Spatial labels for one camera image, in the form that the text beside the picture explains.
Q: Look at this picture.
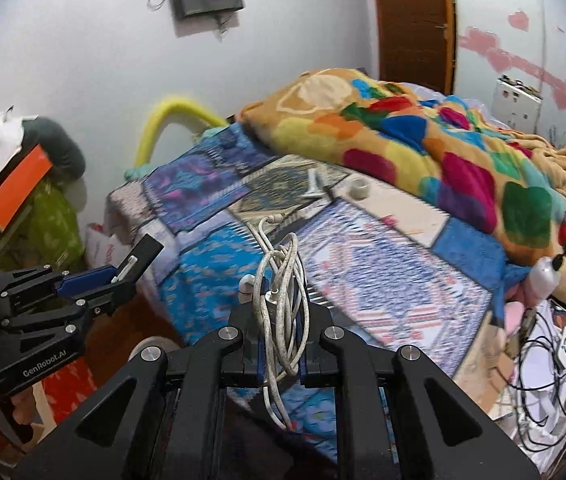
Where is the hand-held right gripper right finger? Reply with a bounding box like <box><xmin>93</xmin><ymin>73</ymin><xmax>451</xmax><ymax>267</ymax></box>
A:
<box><xmin>304</xmin><ymin>306</ymin><xmax>541</xmax><ymax>480</ymax></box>

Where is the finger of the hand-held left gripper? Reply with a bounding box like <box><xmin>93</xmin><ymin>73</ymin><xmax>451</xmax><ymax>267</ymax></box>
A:
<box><xmin>3</xmin><ymin>275</ymin><xmax>138</xmax><ymax>333</ymax></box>
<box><xmin>0</xmin><ymin>266</ymin><xmax>121</xmax><ymax>301</ymax></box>

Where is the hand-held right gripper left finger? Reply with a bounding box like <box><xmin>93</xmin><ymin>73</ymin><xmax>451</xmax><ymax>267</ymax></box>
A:
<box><xmin>13</xmin><ymin>305</ymin><xmax>264</xmax><ymax>480</ymax></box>

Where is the white charging cable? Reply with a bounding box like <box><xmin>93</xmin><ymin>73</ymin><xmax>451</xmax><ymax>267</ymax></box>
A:
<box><xmin>238</xmin><ymin>215</ymin><xmax>311</xmax><ymax>431</ymax></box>

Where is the person's left hand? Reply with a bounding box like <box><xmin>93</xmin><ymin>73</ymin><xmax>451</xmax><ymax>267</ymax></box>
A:
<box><xmin>10</xmin><ymin>387</ymin><xmax>46</xmax><ymax>428</ymax></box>

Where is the white bag with red print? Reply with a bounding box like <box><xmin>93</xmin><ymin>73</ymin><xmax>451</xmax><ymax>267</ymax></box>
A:
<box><xmin>85</xmin><ymin>222</ymin><xmax>131</xmax><ymax>266</ymax></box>

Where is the red patterned cloth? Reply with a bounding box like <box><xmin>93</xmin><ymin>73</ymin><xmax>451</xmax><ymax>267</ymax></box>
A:
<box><xmin>0</xmin><ymin>355</ymin><xmax>98</xmax><ymax>461</ymax></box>

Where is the green patterned bag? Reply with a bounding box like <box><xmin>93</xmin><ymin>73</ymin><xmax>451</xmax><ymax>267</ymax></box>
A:
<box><xmin>0</xmin><ymin>192</ymin><xmax>86</xmax><ymax>273</ymax></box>

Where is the blue patchwork bed sheet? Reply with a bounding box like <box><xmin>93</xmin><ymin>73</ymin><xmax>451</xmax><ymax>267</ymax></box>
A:
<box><xmin>105</xmin><ymin>125</ymin><xmax>518</xmax><ymax>461</ymax></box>

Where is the orange cardboard box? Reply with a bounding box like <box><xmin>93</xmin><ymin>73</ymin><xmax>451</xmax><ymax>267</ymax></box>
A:
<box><xmin>0</xmin><ymin>144</ymin><xmax>54</xmax><ymax>228</ymax></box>

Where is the dark grey cushion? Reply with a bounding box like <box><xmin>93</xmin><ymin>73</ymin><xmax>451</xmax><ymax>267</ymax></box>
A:
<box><xmin>20</xmin><ymin>117</ymin><xmax>87</xmax><ymax>181</ymax></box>

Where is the white tape roll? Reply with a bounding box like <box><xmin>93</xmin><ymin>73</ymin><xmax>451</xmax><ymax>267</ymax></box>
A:
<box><xmin>347</xmin><ymin>177</ymin><xmax>371</xmax><ymax>201</ymax></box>

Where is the yellow foam tube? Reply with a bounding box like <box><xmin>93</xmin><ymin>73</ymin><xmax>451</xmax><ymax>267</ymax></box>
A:
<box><xmin>134</xmin><ymin>92</ymin><xmax>228</xmax><ymax>168</ymax></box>

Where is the colourful heart print blanket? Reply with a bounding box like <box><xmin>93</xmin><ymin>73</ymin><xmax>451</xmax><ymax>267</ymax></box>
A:
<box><xmin>238</xmin><ymin>67</ymin><xmax>566</xmax><ymax>311</ymax></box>

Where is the white bottle with black cap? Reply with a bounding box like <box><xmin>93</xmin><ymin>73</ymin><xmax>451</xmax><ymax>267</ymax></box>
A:
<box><xmin>528</xmin><ymin>244</ymin><xmax>566</xmax><ymax>306</ymax></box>

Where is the small white cabinet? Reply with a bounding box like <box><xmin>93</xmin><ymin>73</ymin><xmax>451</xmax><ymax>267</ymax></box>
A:
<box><xmin>493</xmin><ymin>74</ymin><xmax>544</xmax><ymax>131</ymax></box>

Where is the brown wooden door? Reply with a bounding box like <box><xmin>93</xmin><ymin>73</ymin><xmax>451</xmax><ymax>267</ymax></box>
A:
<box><xmin>372</xmin><ymin>0</ymin><xmax>456</xmax><ymax>96</ymax></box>

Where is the group of pink heart stickers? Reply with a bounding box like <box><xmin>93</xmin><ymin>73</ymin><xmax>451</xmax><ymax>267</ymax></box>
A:
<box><xmin>460</xmin><ymin>10</ymin><xmax>566</xmax><ymax>111</ymax></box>

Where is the tangle of cables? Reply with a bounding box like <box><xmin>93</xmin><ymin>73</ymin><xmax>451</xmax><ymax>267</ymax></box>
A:
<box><xmin>505</xmin><ymin>300</ymin><xmax>566</xmax><ymax>461</ymax></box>

